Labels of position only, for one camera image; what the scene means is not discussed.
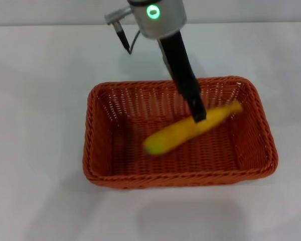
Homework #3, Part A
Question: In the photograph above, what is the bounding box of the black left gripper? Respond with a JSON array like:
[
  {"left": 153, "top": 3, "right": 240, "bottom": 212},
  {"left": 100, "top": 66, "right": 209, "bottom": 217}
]
[{"left": 157, "top": 31, "right": 207, "bottom": 124}]

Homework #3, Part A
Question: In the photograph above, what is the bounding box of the yellow banana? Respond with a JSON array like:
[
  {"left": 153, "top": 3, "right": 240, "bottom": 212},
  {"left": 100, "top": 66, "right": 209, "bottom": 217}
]
[{"left": 142, "top": 100, "right": 243, "bottom": 156}]

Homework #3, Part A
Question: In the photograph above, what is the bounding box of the orange woven plastic basket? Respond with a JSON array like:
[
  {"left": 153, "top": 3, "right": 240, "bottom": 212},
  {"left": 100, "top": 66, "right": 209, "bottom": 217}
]
[{"left": 82, "top": 75, "right": 278, "bottom": 190}]

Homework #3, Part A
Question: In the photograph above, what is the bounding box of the thin black cable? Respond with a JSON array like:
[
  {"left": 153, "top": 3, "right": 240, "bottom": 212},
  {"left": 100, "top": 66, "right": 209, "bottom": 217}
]
[{"left": 112, "top": 23, "right": 141, "bottom": 55}]

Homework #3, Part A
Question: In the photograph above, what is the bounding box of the silver cable connector plug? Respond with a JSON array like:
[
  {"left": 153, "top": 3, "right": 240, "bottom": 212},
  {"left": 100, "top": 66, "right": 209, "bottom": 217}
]
[{"left": 104, "top": 7, "right": 132, "bottom": 27}]

